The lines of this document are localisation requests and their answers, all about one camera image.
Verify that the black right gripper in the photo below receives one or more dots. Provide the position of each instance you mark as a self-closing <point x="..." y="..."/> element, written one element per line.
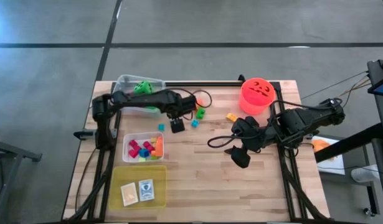
<point x="261" y="137"/>

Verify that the black metal table frame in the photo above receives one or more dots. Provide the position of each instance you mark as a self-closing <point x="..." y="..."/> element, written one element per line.
<point x="210" y="84"/>

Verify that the red big building block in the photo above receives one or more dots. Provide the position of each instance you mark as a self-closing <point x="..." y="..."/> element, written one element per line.
<point x="134" y="144"/>
<point x="148" y="146"/>

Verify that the cyan building block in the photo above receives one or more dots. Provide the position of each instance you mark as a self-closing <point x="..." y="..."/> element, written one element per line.
<point x="161" y="127"/>

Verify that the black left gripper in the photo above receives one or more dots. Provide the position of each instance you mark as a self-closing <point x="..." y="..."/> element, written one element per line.
<point x="183" y="104"/>

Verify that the black equipment stand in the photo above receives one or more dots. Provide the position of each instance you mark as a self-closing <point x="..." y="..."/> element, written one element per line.
<point x="350" y="141"/>

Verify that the white paper sheet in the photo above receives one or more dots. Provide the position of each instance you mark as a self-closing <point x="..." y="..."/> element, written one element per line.
<point x="331" y="165"/>

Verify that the blue playing card deck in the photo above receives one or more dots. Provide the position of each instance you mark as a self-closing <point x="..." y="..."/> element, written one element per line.
<point x="146" y="190"/>

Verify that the yellow translucent tray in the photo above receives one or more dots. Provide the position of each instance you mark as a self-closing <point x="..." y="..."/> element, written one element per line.
<point x="160" y="174"/>

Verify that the blue big building block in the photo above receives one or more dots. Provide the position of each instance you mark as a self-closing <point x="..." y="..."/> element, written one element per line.
<point x="144" y="152"/>

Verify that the white plastic bin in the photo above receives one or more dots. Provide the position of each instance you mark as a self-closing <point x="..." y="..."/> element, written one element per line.
<point x="126" y="158"/>

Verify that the person's foot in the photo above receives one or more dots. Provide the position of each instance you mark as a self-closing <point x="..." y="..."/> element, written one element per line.
<point x="364" y="173"/>

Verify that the orange pumpkin bucket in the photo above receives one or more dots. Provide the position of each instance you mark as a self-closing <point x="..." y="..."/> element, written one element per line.
<point x="256" y="105"/>

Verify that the tablet with blue screen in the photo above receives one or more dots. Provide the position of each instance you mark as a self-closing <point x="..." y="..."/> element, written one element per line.
<point x="382" y="88"/>

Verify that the yellow long brick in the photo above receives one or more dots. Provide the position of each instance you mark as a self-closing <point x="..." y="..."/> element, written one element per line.
<point x="231" y="117"/>

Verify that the red small brick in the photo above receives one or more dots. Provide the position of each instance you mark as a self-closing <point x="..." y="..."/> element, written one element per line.
<point x="134" y="153"/>

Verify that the light green small brick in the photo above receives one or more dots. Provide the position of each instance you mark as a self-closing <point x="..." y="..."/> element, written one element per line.
<point x="142" y="159"/>

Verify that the lime green small brick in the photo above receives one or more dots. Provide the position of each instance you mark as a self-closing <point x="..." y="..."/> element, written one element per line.
<point x="154" y="157"/>

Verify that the blue small studded brick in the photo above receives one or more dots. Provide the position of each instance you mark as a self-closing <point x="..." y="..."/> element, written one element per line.
<point x="195" y="123"/>

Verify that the orange playing card deck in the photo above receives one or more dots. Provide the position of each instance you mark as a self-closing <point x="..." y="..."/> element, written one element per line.
<point x="129" y="194"/>

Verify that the clear plastic container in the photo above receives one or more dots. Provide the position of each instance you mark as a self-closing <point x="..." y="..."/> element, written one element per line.
<point x="125" y="82"/>

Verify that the black caster wheel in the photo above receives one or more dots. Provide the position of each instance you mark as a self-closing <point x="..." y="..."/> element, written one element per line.
<point x="369" y="212"/>

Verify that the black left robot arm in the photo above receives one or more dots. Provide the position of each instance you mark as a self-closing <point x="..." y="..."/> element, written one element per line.
<point x="141" y="99"/>

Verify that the yellow small brick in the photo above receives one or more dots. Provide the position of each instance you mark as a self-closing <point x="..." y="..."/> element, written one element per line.
<point x="154" y="140"/>

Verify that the green big building block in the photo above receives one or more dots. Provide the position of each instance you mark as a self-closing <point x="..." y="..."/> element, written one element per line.
<point x="200" y="113"/>

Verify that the orange object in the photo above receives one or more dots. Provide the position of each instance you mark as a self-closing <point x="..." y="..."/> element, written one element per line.
<point x="320" y="145"/>

